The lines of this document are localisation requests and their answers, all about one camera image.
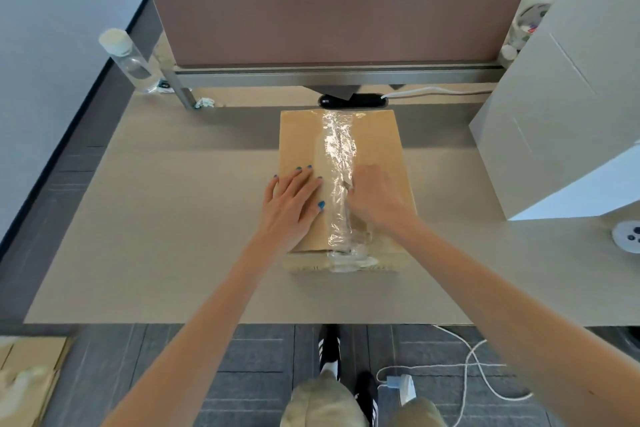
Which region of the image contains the person's left hand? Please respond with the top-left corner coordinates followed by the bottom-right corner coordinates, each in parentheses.
top-left (255, 165), bottom-right (327, 258)

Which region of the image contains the person's right hand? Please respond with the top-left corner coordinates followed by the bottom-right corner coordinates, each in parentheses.
top-left (345, 163), bottom-right (421, 238)

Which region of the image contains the brown cardboard box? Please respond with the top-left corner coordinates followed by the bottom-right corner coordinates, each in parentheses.
top-left (277, 109), bottom-right (419, 275)
top-left (0, 336), bottom-right (69, 427)

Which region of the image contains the white box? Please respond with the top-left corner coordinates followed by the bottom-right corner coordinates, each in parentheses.
top-left (537, 0), bottom-right (640, 142)
top-left (492, 33), bottom-right (640, 192)
top-left (469, 91), bottom-right (640, 222)

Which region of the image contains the person's right forearm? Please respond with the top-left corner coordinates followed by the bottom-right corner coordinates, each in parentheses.
top-left (395, 224), bottom-right (640, 427)

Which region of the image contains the person's left forearm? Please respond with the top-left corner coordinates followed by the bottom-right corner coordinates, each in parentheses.
top-left (102, 241), bottom-right (291, 427)

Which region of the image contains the black desk power socket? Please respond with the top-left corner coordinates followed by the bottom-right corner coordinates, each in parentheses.
top-left (318, 93), bottom-right (390, 110)

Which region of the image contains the black striped shoe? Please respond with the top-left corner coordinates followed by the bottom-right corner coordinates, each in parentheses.
top-left (353, 372), bottom-right (379, 427)
top-left (318, 325), bottom-right (342, 382)

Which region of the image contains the grey metal bar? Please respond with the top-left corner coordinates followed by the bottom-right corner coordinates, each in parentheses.
top-left (152, 49), bottom-right (199, 111)

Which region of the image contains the mauve desk divider panel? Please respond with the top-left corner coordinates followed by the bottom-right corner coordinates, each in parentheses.
top-left (152, 0), bottom-right (527, 88)

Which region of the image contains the white round floor object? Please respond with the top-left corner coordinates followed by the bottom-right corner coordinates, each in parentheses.
top-left (387, 374), bottom-right (417, 405)

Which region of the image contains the clear bottle white cap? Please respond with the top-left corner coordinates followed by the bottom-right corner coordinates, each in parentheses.
top-left (98, 27), bottom-right (161, 94)

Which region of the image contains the white tape roll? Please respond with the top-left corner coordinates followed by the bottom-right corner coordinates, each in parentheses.
top-left (509, 1), bottom-right (549, 50)

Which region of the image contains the white handheld controller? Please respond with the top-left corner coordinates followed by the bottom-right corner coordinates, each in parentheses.
top-left (611, 220), bottom-right (640, 255)

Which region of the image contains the white desk cable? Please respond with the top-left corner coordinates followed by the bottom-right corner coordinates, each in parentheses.
top-left (382, 86), bottom-right (496, 100)

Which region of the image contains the white floor cable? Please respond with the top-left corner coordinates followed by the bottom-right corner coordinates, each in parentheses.
top-left (375, 324), bottom-right (533, 427)

